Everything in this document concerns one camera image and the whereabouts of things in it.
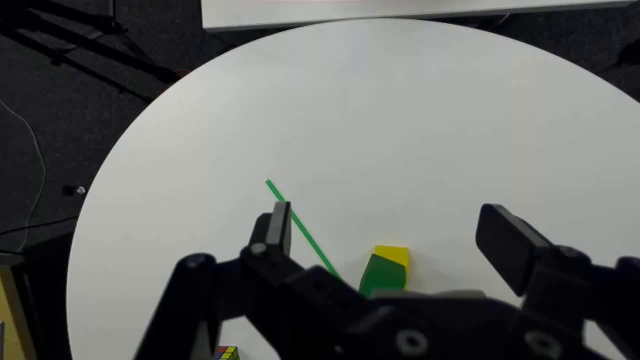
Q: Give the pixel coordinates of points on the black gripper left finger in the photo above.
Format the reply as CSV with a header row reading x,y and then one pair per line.
x,y
278,230

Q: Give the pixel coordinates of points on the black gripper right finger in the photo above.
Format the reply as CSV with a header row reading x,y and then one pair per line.
x,y
510,246

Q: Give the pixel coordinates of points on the green block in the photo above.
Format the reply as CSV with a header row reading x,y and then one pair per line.
x,y
380,274

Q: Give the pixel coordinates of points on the yellow block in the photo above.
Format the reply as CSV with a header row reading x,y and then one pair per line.
x,y
392,254

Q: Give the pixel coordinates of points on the dark green straw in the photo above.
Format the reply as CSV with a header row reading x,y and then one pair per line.
x,y
306,233

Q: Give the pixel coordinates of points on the multicoloured puzzle cube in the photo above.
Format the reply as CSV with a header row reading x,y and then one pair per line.
x,y
229,353

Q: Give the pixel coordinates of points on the small dark floor object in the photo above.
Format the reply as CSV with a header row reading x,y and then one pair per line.
x,y
75,191

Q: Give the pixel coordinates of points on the white side table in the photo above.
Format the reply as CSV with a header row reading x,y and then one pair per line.
x,y
400,11

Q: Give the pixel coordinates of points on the black camera tripod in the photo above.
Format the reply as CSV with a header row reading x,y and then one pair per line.
x,y
101,60

